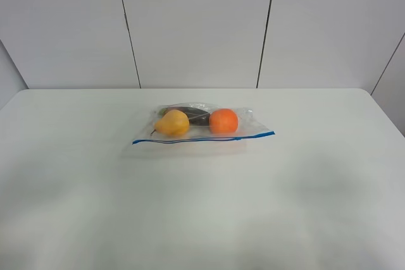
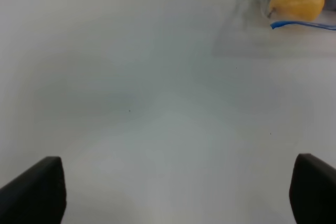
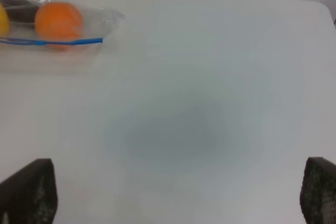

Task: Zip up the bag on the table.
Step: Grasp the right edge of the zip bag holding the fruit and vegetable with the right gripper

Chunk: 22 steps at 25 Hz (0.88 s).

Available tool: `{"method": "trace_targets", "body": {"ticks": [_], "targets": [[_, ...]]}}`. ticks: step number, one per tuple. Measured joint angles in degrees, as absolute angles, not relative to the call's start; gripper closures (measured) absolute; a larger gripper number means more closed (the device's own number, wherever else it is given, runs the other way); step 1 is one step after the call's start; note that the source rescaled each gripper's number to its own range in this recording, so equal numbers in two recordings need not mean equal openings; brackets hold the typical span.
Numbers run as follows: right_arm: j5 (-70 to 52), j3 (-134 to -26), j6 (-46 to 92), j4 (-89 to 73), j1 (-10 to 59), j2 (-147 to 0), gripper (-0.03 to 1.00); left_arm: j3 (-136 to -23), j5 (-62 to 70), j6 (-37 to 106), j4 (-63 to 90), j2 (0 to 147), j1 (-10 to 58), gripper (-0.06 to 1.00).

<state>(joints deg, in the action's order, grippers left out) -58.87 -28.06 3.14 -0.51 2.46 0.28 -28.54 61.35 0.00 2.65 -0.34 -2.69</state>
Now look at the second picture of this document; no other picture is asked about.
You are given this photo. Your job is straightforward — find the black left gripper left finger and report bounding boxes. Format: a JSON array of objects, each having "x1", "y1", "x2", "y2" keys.
[{"x1": 1, "y1": 156, "x2": 67, "y2": 224}]

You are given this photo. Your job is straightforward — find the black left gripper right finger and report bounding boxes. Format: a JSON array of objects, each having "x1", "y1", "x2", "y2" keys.
[{"x1": 289, "y1": 153, "x2": 335, "y2": 224}]

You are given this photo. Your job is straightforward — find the clear zip bag blue zipper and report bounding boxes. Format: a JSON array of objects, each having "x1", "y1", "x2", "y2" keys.
[{"x1": 213, "y1": 0, "x2": 335, "y2": 57}]

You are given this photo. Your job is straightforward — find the yellow pear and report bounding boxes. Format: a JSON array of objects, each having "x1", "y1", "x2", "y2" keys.
[{"x1": 268, "y1": 0, "x2": 325, "y2": 22}]

